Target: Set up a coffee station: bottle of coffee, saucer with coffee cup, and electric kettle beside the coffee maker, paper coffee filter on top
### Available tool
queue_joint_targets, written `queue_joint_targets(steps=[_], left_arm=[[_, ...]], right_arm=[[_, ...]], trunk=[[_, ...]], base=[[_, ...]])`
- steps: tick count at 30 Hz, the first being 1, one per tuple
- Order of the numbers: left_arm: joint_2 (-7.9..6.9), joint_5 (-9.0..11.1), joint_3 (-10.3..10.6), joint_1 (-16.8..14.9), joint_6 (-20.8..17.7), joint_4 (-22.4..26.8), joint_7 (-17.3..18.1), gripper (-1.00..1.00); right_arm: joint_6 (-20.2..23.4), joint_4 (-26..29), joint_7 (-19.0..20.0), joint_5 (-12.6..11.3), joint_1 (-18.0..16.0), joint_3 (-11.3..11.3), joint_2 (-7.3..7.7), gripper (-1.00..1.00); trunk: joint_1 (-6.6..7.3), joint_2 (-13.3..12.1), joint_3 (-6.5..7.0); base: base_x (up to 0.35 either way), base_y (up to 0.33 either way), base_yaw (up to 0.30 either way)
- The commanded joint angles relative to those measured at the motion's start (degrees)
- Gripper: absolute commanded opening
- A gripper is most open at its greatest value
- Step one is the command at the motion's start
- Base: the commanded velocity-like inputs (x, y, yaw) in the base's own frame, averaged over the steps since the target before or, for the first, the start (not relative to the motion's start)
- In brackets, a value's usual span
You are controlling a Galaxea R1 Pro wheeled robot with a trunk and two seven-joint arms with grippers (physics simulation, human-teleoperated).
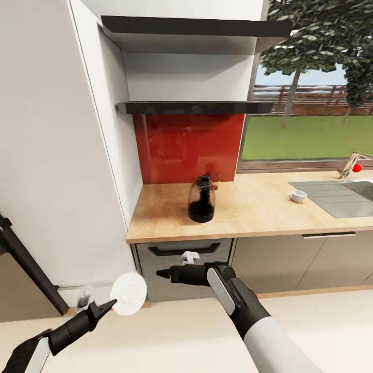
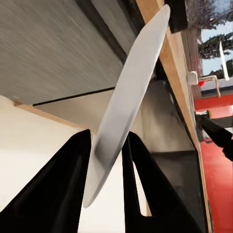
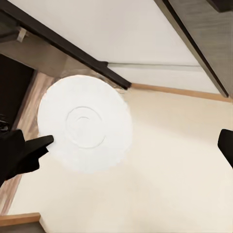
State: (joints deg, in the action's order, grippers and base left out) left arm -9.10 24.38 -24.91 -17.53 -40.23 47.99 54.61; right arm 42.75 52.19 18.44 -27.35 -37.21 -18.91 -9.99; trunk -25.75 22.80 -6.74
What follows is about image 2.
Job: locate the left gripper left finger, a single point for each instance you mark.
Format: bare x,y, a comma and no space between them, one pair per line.
51,202

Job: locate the cabinet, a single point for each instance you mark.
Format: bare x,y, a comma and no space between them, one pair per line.
182,169
159,121

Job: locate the bottle of coffee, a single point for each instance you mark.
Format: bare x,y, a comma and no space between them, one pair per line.
199,115

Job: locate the electric kettle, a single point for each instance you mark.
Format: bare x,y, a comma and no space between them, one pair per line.
187,14

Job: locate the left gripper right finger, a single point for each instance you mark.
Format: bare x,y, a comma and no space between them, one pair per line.
169,213

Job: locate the saucer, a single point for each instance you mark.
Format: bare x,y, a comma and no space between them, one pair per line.
124,103

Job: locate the coffee cup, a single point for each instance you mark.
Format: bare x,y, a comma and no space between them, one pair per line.
192,77

